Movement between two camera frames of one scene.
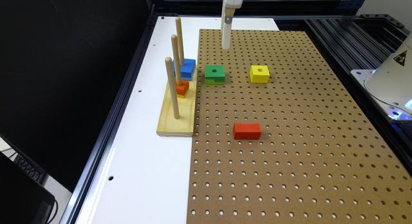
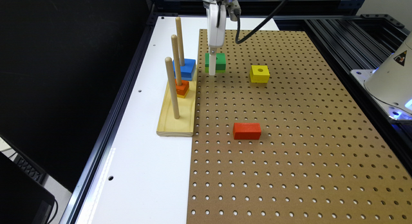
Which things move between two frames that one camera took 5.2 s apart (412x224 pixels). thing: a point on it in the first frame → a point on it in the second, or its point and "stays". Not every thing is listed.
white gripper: [231, 1] → [216, 35]
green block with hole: [214, 74] → [220, 62]
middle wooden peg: [176, 56] stays
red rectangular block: [246, 130] stays
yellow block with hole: [259, 73] stays
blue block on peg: [187, 70] stays
